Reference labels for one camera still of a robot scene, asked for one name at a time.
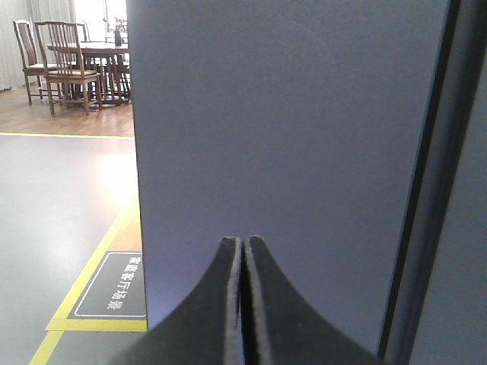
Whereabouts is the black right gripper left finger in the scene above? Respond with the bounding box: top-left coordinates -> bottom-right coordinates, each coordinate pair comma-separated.
110,236 -> 242,364

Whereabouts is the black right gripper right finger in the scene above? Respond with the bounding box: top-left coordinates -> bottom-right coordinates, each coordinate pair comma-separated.
241,236 -> 384,364

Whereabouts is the dark bottle on table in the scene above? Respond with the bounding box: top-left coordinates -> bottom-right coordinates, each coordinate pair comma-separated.
113,30 -> 123,46

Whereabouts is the wooden dining chair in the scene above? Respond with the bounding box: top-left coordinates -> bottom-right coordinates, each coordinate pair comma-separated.
13,20 -> 47,105
34,21 -> 103,114

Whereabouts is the dark wooden dining table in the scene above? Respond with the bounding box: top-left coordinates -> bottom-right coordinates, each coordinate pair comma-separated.
46,40 -> 132,107

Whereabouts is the wooden dining chair front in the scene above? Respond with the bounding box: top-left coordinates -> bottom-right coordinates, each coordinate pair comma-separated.
34,21 -> 103,114

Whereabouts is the wooden dining chair rear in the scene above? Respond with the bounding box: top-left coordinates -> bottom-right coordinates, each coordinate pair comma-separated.
13,20 -> 47,105

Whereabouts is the dark floor sign sticker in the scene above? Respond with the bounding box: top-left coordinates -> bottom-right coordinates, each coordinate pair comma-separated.
68,251 -> 146,320

